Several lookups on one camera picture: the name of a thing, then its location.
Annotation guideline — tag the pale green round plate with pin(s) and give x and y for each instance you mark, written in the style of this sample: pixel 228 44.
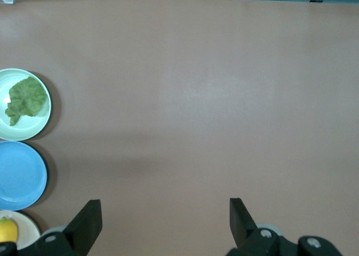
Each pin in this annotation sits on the pale green round plate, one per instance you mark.
pixel 42 121

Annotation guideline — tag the blue round plate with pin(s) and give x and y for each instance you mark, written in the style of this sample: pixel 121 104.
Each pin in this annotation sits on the blue round plate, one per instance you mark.
pixel 19 174

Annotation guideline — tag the yellow lemon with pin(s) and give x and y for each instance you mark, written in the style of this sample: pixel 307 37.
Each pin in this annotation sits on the yellow lemon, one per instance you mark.
pixel 8 230

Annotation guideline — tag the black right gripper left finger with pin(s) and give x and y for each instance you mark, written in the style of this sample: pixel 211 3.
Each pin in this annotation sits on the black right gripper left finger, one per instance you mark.
pixel 84 228

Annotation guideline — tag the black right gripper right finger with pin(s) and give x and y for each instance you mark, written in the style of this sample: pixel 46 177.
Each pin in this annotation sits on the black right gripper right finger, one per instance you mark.
pixel 246 233

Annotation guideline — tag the beige round plate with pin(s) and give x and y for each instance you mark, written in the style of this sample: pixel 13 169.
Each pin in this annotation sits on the beige round plate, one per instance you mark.
pixel 28 233

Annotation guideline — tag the green lettuce leaf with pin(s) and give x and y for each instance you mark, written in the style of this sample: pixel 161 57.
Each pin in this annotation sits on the green lettuce leaf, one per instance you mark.
pixel 26 99

